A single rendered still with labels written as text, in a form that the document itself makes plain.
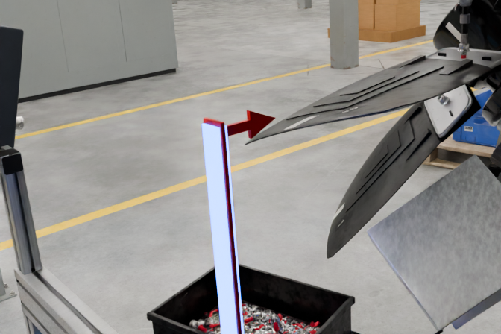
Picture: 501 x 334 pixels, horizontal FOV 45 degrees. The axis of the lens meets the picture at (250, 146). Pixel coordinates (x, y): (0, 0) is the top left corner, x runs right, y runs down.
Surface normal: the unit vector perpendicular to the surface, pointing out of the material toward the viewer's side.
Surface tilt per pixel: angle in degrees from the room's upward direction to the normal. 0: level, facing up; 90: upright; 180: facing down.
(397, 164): 55
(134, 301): 0
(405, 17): 90
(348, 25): 90
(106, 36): 90
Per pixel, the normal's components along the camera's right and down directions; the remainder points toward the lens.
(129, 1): 0.63, 0.19
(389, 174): -0.84, -0.48
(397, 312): -0.07, -0.95
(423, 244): -0.26, -0.29
